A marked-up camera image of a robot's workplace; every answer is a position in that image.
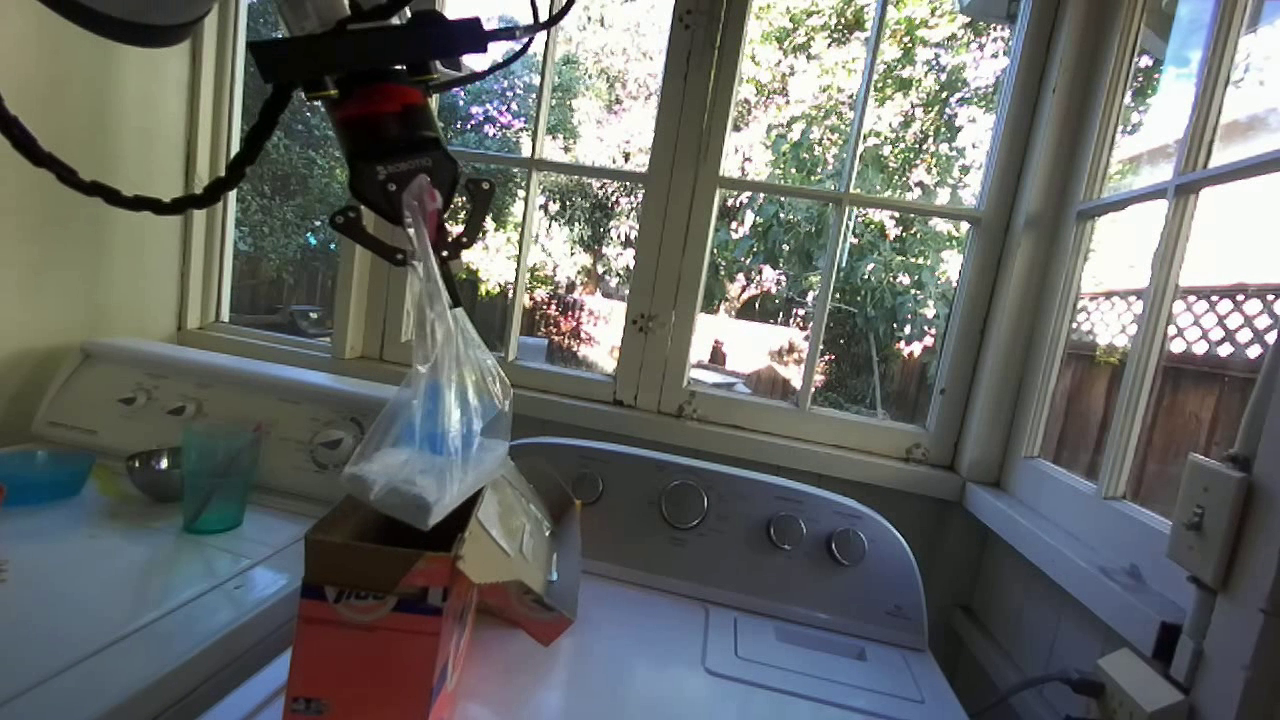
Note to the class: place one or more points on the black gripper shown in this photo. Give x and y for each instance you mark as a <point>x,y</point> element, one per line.
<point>394,140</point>

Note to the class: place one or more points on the clear zip bag pink seal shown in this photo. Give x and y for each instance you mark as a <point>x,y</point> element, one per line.
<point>440,403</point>

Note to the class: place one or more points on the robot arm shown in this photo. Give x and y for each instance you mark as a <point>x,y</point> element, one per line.
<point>124,19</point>

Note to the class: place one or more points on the large orange Tide box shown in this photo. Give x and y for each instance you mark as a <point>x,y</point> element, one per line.
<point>386,653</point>

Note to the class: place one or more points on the white wooden framed window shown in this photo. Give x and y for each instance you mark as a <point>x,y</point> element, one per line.
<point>1173,243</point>
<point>528,267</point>
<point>852,196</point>

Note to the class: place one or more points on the white washer dial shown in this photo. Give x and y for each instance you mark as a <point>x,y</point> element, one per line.
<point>332,440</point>

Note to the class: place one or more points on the small round dryer knob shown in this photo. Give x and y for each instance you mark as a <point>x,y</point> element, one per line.
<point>585,489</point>

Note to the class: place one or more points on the teal plastic cup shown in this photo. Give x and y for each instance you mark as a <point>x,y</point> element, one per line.
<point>223,484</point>

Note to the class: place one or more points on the small metal bowl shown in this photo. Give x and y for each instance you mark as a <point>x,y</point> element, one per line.
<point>157,473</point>

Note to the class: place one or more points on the green leafy trees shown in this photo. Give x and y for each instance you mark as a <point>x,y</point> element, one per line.
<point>787,105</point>

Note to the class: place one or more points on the blue bowl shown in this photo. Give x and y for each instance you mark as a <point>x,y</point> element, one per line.
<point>40,479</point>

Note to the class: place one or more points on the white dryer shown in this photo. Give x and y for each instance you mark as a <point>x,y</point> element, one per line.
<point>642,653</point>

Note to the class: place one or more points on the white washing machine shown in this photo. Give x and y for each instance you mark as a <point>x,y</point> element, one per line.
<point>83,602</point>

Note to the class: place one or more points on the wooden lattice fence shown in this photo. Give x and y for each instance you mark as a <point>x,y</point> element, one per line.
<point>1200,412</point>

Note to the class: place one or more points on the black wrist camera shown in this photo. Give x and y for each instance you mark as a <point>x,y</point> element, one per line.
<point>344,56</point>

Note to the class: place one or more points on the beige light switch plate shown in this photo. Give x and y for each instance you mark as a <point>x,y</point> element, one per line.
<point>1205,520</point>

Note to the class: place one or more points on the beige wall outlet box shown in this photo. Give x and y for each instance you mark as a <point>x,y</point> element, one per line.
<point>1133,684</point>

